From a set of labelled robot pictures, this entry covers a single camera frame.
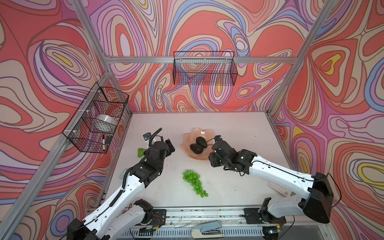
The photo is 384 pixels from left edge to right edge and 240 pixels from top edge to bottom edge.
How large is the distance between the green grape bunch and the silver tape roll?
465 mm

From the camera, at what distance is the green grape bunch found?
82 cm

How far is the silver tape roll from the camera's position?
2.31 ft
